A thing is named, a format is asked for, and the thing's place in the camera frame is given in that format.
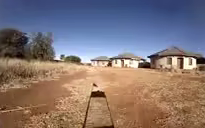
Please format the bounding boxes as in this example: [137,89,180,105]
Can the small white house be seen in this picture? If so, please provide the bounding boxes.
[90,55,112,68]

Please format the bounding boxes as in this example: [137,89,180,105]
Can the white house with grey roof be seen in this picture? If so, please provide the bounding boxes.
[109,52,146,69]

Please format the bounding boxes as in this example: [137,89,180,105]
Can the green bush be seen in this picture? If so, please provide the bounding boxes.
[63,55,82,64]

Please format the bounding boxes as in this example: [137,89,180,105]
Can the red-brown dirt ground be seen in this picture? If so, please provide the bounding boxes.
[0,65,205,128]

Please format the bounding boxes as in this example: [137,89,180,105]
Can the long brick-like strip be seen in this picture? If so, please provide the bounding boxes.
[83,82,115,128]

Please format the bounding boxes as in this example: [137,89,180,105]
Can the grey-green tree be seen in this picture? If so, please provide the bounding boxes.
[28,31,57,62]

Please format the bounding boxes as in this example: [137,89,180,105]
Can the beige house with grey roof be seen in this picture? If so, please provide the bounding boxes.
[147,46,203,71]

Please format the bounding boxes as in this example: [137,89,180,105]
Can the dry pale grass patch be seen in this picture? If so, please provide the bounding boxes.
[0,57,88,90]

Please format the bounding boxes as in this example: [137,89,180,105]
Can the dark leafy tree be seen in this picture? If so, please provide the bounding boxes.
[0,28,30,60]

